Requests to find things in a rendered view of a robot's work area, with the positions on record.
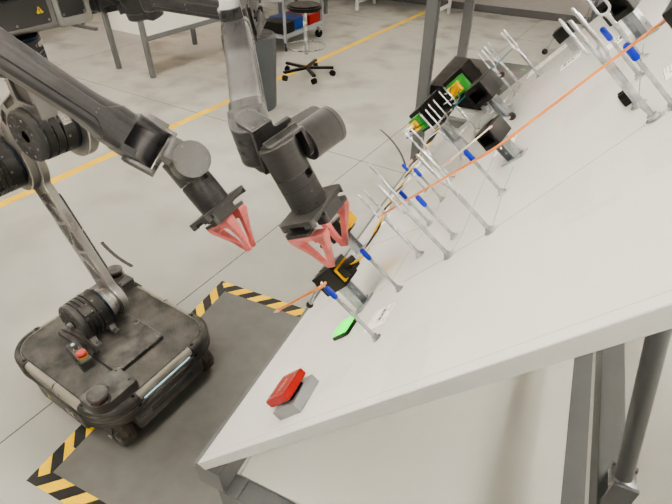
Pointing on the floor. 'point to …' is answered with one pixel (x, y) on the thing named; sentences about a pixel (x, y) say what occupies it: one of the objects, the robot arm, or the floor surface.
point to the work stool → (304, 36)
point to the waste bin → (266, 47)
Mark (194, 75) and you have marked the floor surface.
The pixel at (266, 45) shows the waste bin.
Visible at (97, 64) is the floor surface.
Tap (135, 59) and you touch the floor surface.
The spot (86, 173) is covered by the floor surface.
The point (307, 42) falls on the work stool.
